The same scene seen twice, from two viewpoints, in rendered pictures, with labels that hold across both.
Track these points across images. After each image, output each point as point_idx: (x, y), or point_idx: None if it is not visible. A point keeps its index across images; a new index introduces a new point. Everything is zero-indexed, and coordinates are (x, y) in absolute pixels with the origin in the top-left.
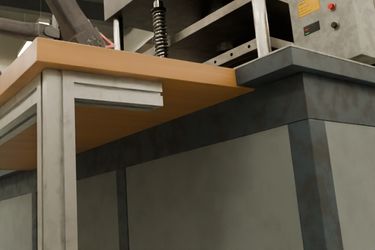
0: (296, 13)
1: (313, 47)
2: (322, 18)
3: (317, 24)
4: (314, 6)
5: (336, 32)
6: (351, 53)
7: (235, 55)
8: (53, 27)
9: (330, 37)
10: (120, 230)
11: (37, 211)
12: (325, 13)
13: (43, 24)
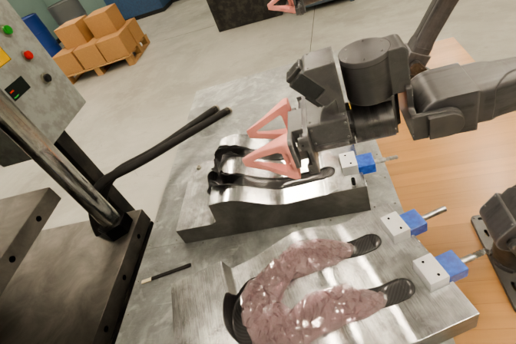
0: None
1: (37, 111)
2: (23, 72)
3: (22, 81)
4: (0, 56)
5: (51, 86)
6: (79, 104)
7: None
8: (411, 79)
9: (47, 93)
10: None
11: None
12: (22, 64)
13: (441, 67)
